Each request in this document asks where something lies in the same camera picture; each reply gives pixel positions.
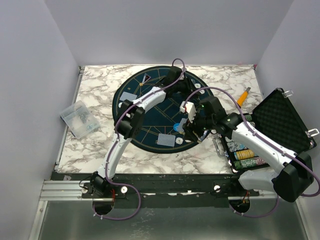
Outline white chip near seat one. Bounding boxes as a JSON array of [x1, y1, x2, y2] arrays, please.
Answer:
[[194, 83, 201, 89]]

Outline yellow chip stack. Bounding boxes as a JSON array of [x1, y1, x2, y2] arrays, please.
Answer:
[[234, 149, 256, 161]]

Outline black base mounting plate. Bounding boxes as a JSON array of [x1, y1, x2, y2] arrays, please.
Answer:
[[51, 172, 259, 208]]

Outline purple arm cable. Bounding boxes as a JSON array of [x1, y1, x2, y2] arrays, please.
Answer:
[[183, 86, 320, 218], [93, 58, 187, 221]]

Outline dark green chip stack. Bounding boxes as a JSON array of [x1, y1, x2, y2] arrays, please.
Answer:
[[244, 114, 253, 122]]

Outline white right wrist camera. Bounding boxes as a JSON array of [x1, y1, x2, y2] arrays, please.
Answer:
[[179, 101, 197, 123]]

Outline white chip stack in case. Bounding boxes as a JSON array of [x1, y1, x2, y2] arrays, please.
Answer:
[[227, 141, 246, 152]]

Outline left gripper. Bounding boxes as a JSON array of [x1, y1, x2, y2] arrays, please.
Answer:
[[172, 76, 201, 100]]

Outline chrome case handle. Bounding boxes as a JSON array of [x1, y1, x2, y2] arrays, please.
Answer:
[[213, 135, 227, 157]]

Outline face-down cards seat five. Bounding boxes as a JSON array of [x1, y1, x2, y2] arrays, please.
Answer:
[[156, 133, 176, 147]]

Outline yellow utility knife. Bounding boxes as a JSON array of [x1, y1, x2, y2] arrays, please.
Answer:
[[237, 87, 251, 107]]

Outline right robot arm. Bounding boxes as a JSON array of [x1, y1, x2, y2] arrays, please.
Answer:
[[180, 95, 314, 203]]

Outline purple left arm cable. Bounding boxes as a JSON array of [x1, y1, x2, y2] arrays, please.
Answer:
[[93, 58, 187, 221]]

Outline blue small blind button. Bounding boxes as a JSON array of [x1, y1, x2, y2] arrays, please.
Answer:
[[173, 123, 180, 132]]

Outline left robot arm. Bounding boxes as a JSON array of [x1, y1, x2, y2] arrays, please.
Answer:
[[90, 65, 193, 198]]

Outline deck of playing cards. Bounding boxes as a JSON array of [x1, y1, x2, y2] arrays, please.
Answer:
[[177, 118, 187, 133]]

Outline face-down cards seat eight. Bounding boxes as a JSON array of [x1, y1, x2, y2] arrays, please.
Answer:
[[119, 92, 137, 101]]

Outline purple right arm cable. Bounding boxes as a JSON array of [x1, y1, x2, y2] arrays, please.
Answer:
[[183, 86, 320, 218]]

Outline black poker chip case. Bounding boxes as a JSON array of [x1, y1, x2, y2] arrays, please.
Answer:
[[221, 88, 317, 173]]

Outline clear plastic screw box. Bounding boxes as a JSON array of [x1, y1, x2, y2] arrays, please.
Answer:
[[59, 100, 100, 139]]

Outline round blue poker mat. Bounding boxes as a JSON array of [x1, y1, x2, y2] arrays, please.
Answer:
[[112, 65, 197, 154]]

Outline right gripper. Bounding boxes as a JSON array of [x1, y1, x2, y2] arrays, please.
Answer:
[[182, 109, 216, 142]]

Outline aluminium frame rail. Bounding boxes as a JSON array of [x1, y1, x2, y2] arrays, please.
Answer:
[[39, 181, 305, 202]]

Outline blue playing card box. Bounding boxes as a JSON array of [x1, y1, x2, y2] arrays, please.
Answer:
[[197, 130, 208, 144]]

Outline white 5 poker chip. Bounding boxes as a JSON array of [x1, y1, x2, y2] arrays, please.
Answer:
[[175, 137, 184, 145]]

